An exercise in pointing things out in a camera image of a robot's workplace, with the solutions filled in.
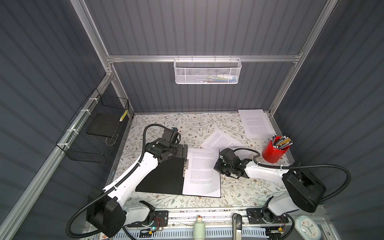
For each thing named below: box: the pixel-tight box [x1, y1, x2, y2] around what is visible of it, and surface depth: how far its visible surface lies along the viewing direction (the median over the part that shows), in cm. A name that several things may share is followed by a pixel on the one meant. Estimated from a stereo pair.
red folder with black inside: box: [135, 144, 222, 198], surface depth 84 cm
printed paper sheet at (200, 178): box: [182, 148, 221, 198], surface depth 88 cm
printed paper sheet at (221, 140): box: [200, 128, 255, 160], surface depth 105 cm
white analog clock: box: [294, 215, 322, 240], surface depth 70 cm
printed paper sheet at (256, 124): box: [237, 109, 277, 139], surface depth 115 cm
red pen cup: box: [262, 134, 294, 164], surface depth 88 cm
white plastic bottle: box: [193, 214, 206, 240], surface depth 66 cm
